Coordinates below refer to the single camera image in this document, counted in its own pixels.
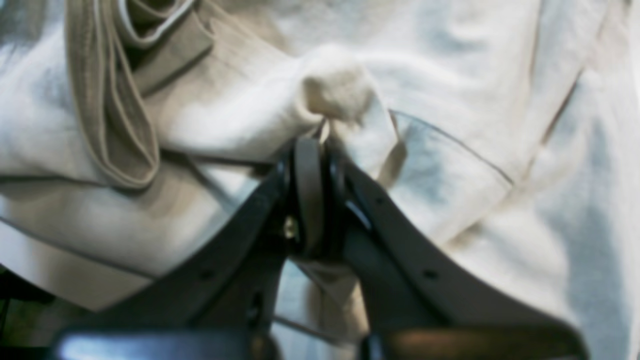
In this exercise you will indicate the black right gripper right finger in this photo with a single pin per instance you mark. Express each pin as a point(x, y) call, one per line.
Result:
point(419, 303)

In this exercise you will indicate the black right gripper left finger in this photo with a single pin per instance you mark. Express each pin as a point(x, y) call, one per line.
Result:
point(218, 304)

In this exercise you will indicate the beige t-shirt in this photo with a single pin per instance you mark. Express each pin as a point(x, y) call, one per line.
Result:
point(507, 132)

